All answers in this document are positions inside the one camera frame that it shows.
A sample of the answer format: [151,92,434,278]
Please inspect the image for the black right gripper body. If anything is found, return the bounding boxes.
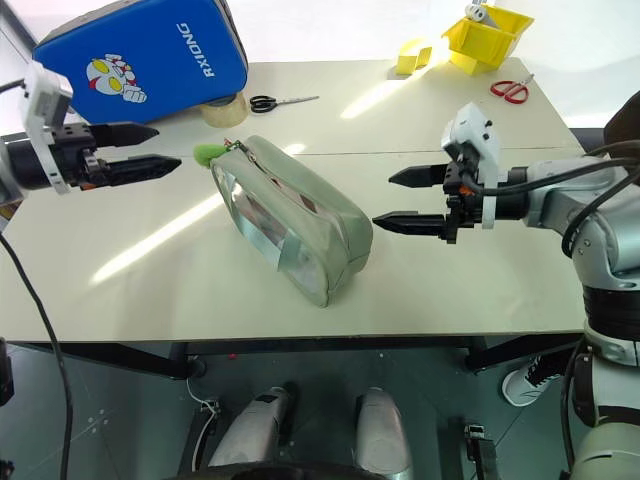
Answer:
[441,149,485,246]

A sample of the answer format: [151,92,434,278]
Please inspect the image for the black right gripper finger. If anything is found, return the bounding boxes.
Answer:
[388,163,449,191]
[371,210,447,239]

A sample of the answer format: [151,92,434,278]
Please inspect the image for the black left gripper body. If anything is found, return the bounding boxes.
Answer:
[49,123,112,192]

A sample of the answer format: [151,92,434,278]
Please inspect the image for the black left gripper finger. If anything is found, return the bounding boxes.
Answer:
[91,121,161,149]
[104,154,184,187]

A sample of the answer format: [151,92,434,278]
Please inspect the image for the green transparent pouch bag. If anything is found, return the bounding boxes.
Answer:
[208,134,375,310]

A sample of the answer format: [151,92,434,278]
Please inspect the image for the green fuzzy zipper charm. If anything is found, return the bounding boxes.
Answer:
[193,142,227,169]

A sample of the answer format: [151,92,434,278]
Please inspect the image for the blue cartoon print case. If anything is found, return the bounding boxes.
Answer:
[32,0,250,127]

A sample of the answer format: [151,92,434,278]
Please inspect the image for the beige tape roll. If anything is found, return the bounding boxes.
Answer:
[199,91,250,129]

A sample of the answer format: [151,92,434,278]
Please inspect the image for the yellow tape dispenser piece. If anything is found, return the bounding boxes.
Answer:
[396,35,452,77]

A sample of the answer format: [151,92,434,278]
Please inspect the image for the yellow plastic bin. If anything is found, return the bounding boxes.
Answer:
[440,4,536,77]

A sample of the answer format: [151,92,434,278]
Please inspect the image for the grey white roll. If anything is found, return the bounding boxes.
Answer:
[461,0,502,27]

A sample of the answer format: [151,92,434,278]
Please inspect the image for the dark brown rounded object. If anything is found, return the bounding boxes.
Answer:
[601,88,640,152]

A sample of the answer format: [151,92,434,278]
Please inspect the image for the white sneaker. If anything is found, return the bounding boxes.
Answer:
[501,348,572,407]

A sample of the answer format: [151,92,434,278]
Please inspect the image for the silver right robot leg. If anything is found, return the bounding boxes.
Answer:
[351,386,415,477]

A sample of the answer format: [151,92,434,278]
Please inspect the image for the silver robot leg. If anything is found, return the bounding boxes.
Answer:
[206,383,297,472]
[351,386,415,477]

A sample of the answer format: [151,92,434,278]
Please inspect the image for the silver left robot leg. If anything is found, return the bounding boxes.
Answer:
[206,383,297,472]

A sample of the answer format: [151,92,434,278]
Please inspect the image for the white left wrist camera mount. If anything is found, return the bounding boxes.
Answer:
[18,59,76,197]

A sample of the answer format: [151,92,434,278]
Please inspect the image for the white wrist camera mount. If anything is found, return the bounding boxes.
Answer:
[18,59,76,197]
[440,102,503,232]

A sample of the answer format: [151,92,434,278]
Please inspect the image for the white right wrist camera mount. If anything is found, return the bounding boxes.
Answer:
[440,102,503,232]

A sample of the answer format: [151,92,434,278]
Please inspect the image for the red handled scissors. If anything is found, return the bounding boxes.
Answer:
[489,72,536,106]

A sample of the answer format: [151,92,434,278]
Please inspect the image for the black handled scissors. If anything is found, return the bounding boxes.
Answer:
[248,93,321,115]

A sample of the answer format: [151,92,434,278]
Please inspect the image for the black metal table frame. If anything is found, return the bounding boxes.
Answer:
[8,335,587,382]

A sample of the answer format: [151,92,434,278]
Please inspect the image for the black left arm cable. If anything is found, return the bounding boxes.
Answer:
[0,233,77,480]

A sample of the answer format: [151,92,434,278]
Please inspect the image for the black floor bracket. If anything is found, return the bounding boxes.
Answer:
[462,422,502,480]

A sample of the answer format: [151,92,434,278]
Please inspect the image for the white floor cable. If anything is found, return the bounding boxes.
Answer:
[185,376,222,467]

